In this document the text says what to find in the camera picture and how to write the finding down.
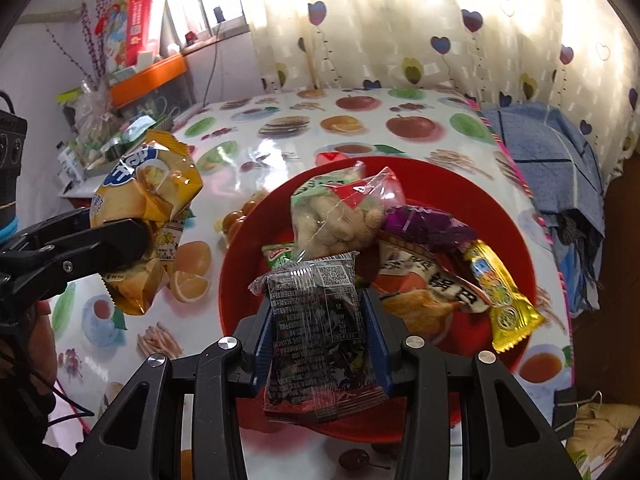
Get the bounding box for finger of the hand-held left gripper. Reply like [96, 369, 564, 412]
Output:
[10, 217, 151, 303]
[15, 208, 101, 251]

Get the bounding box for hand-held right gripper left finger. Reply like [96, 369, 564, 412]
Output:
[57, 302, 273, 480]

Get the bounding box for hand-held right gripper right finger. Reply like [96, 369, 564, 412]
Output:
[362, 290, 583, 480]

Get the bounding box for dark clear snack packet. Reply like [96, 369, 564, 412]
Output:
[249, 251, 388, 423]

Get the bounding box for yellow chip bag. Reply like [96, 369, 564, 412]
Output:
[90, 130, 203, 317]

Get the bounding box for purple snack packet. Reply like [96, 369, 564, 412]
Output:
[382, 205, 478, 253]

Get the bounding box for clear green peanut bag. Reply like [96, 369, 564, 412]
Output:
[290, 159, 401, 263]

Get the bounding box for yellow snack bar packet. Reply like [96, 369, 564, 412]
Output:
[462, 240, 547, 354]

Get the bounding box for brown white snack packet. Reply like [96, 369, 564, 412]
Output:
[375, 240, 493, 336]

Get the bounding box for green snack packet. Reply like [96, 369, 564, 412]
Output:
[262, 244, 306, 273]

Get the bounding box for clear cellophane wrap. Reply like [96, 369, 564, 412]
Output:
[72, 80, 121, 151]

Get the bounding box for pale blue packet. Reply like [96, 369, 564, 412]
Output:
[122, 117, 156, 138]

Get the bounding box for purple flower branches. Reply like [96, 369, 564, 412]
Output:
[45, 0, 126, 86]

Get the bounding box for fruit printed tablecloth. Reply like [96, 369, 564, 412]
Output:
[47, 87, 573, 480]

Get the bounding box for blue cartoon printed box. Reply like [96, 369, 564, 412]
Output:
[95, 0, 136, 78]

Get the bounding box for clear storage box orange lid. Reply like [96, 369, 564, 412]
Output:
[107, 52, 196, 111]

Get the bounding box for red cardboard box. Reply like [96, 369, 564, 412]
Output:
[125, 0, 166, 68]

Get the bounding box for black binder clip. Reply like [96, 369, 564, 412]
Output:
[552, 390, 603, 431]

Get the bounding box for blue checked towel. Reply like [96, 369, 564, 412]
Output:
[482, 102, 608, 316]

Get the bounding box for heart printed curtain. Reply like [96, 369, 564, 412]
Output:
[245, 0, 640, 161]

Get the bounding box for black cable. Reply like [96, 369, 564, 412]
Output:
[202, 40, 221, 108]

